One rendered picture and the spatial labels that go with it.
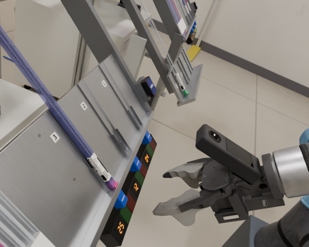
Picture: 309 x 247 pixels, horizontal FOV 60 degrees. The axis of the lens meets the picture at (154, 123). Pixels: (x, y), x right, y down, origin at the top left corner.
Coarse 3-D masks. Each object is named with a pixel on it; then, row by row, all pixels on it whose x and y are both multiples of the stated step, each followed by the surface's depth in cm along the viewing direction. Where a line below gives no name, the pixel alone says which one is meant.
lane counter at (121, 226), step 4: (120, 220) 54; (116, 224) 52; (120, 224) 54; (124, 224) 55; (116, 228) 52; (120, 228) 53; (124, 228) 54; (120, 232) 53; (124, 232) 54; (120, 236) 52
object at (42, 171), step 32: (64, 96) 49; (96, 96) 58; (128, 96) 71; (32, 128) 41; (96, 128) 54; (128, 128) 66; (0, 160) 35; (32, 160) 39; (64, 160) 44; (32, 192) 37; (64, 192) 42; (96, 192) 49; (64, 224) 40
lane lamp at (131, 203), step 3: (129, 195) 59; (129, 198) 59; (132, 198) 60; (129, 201) 59; (132, 201) 60; (126, 204) 57; (129, 204) 58; (132, 204) 59; (129, 207) 58; (132, 207) 59; (132, 210) 59
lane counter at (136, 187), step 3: (132, 183) 62; (135, 183) 63; (132, 186) 61; (135, 186) 62; (138, 186) 64; (132, 189) 61; (135, 189) 62; (138, 189) 63; (135, 192) 62; (138, 192) 63
